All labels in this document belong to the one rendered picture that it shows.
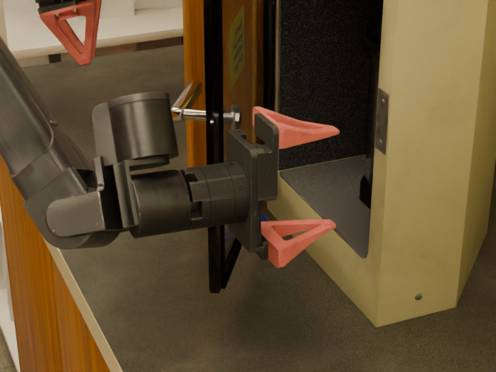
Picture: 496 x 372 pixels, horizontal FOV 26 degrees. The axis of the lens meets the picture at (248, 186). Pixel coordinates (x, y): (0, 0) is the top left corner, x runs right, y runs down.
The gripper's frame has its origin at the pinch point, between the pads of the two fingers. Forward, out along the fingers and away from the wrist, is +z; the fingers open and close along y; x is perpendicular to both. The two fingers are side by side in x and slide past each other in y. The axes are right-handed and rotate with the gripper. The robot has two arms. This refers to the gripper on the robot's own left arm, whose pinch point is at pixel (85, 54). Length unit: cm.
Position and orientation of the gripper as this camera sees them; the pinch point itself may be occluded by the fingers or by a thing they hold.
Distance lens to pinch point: 133.9
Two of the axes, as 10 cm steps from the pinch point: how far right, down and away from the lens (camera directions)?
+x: -9.7, 2.3, 0.3
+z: 2.3, 9.3, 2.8
